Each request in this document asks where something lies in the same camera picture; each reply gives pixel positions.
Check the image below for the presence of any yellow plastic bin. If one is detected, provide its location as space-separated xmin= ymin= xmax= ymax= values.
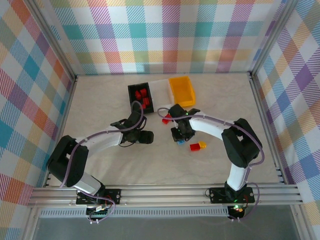
xmin=167 ymin=75 xmax=197 ymax=108

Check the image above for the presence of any white plastic bin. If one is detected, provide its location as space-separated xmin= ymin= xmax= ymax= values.
xmin=148 ymin=78 xmax=175 ymax=107

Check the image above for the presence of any black plastic bin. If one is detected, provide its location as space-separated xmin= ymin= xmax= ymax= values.
xmin=127 ymin=82 xmax=156 ymax=116

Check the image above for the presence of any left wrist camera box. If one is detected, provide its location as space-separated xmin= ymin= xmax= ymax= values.
xmin=129 ymin=111 xmax=148 ymax=130

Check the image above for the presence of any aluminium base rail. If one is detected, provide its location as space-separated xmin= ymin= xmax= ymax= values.
xmin=27 ymin=183 xmax=305 ymax=208

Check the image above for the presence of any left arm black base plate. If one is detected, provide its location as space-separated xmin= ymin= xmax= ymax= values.
xmin=75 ymin=188 xmax=122 ymax=206

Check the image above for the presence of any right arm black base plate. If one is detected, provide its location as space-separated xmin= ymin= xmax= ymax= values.
xmin=208 ymin=186 xmax=256 ymax=204

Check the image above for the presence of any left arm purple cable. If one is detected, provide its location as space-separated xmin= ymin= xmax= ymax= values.
xmin=59 ymin=100 xmax=146 ymax=225

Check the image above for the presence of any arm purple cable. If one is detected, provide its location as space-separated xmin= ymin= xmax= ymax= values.
xmin=59 ymin=100 xmax=146 ymax=225
xmin=157 ymin=107 xmax=265 ymax=222

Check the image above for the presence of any aluminium side rail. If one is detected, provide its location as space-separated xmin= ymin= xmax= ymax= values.
xmin=248 ymin=72 xmax=288 ymax=186
xmin=43 ymin=74 xmax=79 ymax=188

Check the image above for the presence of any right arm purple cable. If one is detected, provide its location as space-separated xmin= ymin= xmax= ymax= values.
xmin=157 ymin=107 xmax=265 ymax=222

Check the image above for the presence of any grey slotted cable duct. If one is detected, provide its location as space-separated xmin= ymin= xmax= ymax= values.
xmin=39 ymin=209 xmax=230 ymax=218

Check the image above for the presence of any aluminium frame post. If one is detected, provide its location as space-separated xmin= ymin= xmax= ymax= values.
xmin=248 ymin=0 xmax=301 ymax=80
xmin=23 ymin=0 xmax=78 ymax=80

